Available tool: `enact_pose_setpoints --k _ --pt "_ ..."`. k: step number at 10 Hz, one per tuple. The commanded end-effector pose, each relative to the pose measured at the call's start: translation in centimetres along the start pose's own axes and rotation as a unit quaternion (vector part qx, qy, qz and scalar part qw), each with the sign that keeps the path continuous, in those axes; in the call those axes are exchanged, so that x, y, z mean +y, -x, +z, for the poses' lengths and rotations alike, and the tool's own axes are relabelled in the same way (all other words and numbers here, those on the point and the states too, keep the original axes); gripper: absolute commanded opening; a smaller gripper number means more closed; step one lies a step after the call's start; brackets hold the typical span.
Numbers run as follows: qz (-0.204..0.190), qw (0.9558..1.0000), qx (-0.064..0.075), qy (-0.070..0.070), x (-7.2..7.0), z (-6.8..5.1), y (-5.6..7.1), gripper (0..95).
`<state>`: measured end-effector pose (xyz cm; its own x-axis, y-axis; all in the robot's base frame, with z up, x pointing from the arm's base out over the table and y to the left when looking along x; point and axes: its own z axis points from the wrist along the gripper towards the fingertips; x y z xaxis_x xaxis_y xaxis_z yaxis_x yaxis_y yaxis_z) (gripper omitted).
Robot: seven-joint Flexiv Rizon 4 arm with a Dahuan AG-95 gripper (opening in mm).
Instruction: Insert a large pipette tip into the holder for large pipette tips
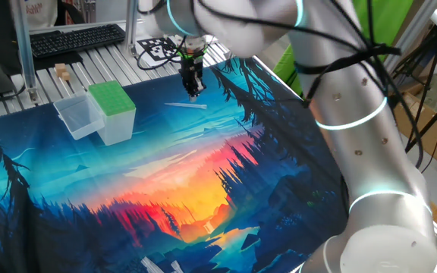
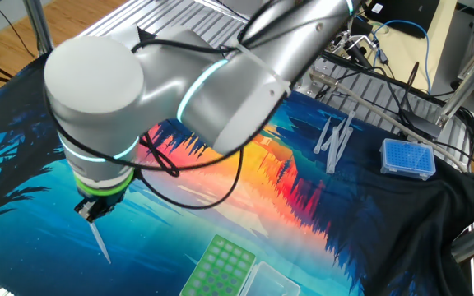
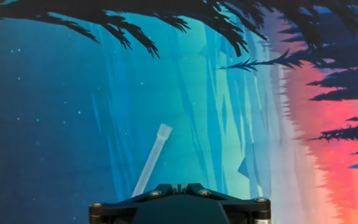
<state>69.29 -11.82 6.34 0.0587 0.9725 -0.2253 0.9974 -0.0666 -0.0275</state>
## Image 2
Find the black cable bundle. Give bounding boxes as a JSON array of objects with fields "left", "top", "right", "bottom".
[{"left": 314, "top": 49, "right": 474, "bottom": 173}]

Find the clear large pipette tip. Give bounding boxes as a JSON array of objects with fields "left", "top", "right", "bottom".
[
  {"left": 88, "top": 221, "right": 113, "bottom": 265},
  {"left": 337, "top": 109, "right": 356, "bottom": 143},
  {"left": 321, "top": 118, "right": 347, "bottom": 152},
  {"left": 326, "top": 126, "right": 341, "bottom": 174},
  {"left": 313, "top": 116, "right": 332, "bottom": 155},
  {"left": 329, "top": 127, "right": 354, "bottom": 174}
]

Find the black box white label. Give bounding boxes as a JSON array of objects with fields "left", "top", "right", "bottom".
[{"left": 364, "top": 0, "right": 442, "bottom": 40}]

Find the blue cable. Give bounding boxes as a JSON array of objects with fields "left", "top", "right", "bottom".
[{"left": 370, "top": 19, "right": 434, "bottom": 96}]

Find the clear plastic container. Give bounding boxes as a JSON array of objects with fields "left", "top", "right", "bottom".
[{"left": 239, "top": 261, "right": 302, "bottom": 296}]

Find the blue pipette tip box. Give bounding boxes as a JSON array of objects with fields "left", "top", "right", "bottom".
[{"left": 379, "top": 137, "right": 437, "bottom": 182}]

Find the black camera cable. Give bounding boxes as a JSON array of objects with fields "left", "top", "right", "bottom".
[{"left": 45, "top": 0, "right": 291, "bottom": 210}]

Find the green wrist flange ring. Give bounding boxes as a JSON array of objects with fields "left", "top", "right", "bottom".
[{"left": 73, "top": 169, "right": 136, "bottom": 197}]

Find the black power adapter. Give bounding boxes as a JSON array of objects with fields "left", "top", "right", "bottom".
[{"left": 401, "top": 109, "right": 444, "bottom": 139}]

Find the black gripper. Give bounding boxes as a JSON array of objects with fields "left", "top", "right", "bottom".
[{"left": 73, "top": 190, "right": 128, "bottom": 225}]

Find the landscape print cloth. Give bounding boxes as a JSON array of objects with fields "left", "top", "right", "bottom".
[{"left": 0, "top": 24, "right": 474, "bottom": 296}]

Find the green top pipette tip holder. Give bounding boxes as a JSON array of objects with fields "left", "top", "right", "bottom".
[{"left": 179, "top": 234, "right": 258, "bottom": 296}]

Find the white cable tie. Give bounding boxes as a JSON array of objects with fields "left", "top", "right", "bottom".
[{"left": 230, "top": 40, "right": 292, "bottom": 96}]

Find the white cabinet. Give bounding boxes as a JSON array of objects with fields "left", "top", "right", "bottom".
[{"left": 430, "top": 0, "right": 474, "bottom": 136}]

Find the beige desk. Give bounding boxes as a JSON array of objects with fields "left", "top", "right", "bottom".
[{"left": 358, "top": 0, "right": 458, "bottom": 98}]

